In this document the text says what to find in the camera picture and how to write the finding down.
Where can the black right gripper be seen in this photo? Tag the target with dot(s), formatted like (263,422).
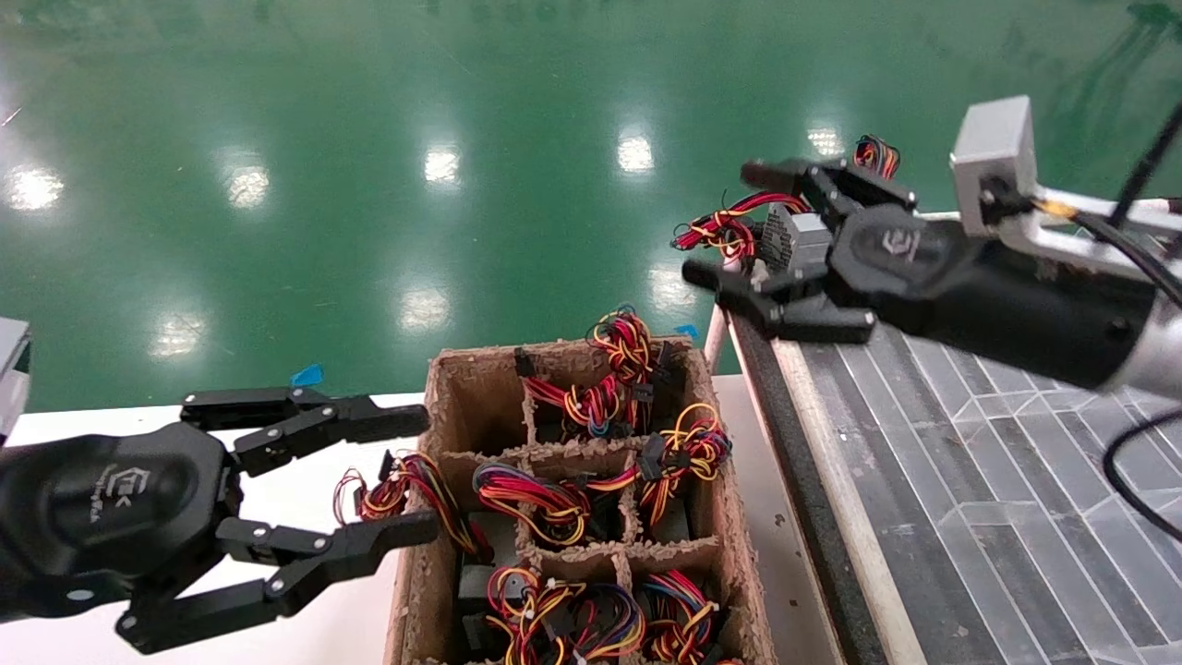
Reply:
(970,286)

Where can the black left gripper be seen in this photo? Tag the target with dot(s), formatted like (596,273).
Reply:
(92,517)

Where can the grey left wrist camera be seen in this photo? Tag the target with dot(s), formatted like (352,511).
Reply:
(11,379)

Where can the black rack base board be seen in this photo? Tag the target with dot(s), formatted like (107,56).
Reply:
(797,480)

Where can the brown cardboard divider box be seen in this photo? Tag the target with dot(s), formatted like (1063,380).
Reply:
(416,591)

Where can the silver camera mount bracket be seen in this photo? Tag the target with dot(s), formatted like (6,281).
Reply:
(1062,242)

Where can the beige rack pipe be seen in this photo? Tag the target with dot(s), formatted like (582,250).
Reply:
(1140,211)
(834,480)

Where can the blue floor tape piece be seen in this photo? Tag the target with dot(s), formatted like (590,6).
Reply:
(307,375)
(686,331)

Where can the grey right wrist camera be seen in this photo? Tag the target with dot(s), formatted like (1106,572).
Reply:
(993,157)

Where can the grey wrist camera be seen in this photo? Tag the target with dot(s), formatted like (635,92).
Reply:
(993,157)
(11,379)

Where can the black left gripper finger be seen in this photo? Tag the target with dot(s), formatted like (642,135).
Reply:
(351,420)

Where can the clear acrylic divider tray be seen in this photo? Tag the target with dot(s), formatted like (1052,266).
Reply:
(1016,517)

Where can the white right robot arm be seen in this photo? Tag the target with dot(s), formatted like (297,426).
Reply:
(1159,351)

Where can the white rack leg pipe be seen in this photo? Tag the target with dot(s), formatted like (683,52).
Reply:
(717,342)

